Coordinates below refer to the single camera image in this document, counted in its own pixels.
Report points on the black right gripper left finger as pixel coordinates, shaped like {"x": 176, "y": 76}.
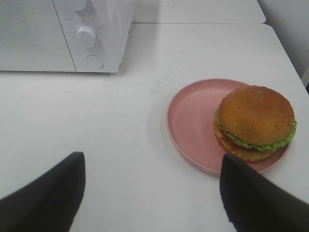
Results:
{"x": 50, "y": 202}

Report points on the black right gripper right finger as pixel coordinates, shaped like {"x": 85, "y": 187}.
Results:
{"x": 254, "y": 204}

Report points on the burger with lettuce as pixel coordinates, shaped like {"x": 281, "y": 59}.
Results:
{"x": 253, "y": 122}

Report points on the pink round plate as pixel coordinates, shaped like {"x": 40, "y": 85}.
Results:
{"x": 189, "y": 120}

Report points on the white round door button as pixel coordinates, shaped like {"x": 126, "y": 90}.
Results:
{"x": 94, "y": 61}

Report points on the white microwave door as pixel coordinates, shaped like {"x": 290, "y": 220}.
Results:
{"x": 31, "y": 37}

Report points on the white microwave oven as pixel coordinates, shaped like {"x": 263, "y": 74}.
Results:
{"x": 64, "y": 35}

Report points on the white lower microwave knob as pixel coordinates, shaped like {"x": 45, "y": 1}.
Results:
{"x": 86, "y": 37}

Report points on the white microwave knob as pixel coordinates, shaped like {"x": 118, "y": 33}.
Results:
{"x": 86, "y": 37}
{"x": 78, "y": 5}

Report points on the white upper microwave knob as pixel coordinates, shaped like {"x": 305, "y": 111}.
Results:
{"x": 78, "y": 5}

